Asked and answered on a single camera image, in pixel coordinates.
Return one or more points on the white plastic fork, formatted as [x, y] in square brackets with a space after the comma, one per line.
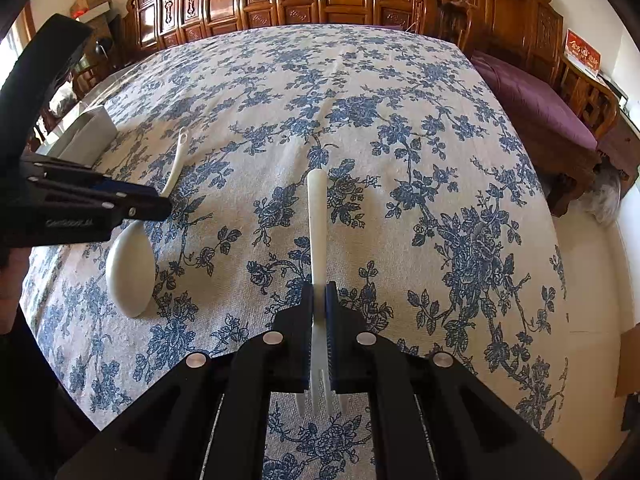
[316, 220]

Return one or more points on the person's left hand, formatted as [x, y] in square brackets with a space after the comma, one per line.
[12, 295]

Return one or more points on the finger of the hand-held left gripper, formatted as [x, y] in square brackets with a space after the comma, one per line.
[100, 202]
[75, 175]

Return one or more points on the brown cardboard sheet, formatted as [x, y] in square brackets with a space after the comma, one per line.
[629, 360]

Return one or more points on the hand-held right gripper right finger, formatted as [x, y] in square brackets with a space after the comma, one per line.
[345, 350]

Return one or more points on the wooden side table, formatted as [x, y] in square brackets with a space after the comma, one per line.
[622, 145]

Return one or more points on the red desk calendar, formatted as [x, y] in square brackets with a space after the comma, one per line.
[582, 52]

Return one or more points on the blue floral tablecloth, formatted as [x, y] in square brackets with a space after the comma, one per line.
[320, 125]

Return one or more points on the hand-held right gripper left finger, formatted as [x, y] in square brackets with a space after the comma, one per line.
[295, 350]

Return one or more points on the carved wooden sofa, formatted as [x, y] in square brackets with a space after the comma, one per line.
[520, 10]

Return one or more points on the purple sofa cushion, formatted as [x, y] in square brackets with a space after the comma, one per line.
[530, 95]

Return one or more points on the cardboard box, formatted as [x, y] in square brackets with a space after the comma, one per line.
[90, 2]

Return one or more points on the rectangular metal tray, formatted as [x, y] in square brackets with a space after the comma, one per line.
[90, 130]

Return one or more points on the grey fuzzy bundle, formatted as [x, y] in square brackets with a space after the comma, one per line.
[606, 195]

